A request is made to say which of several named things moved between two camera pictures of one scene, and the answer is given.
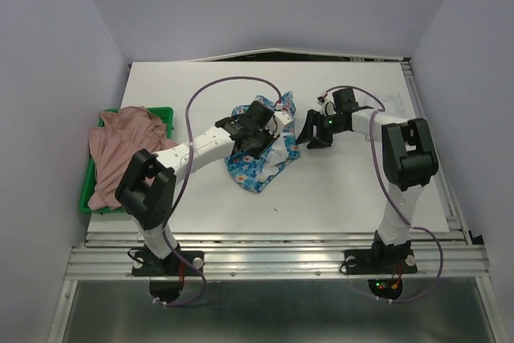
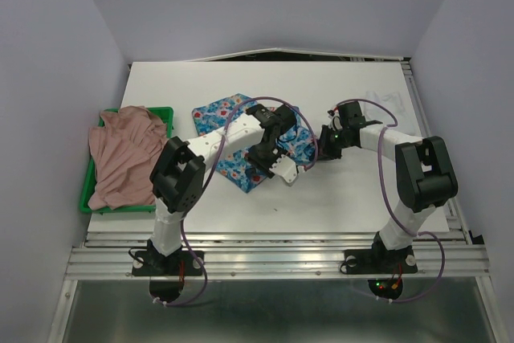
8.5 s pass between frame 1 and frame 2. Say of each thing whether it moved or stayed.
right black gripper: moved
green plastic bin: stayed
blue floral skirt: moved
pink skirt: stayed
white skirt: stayed
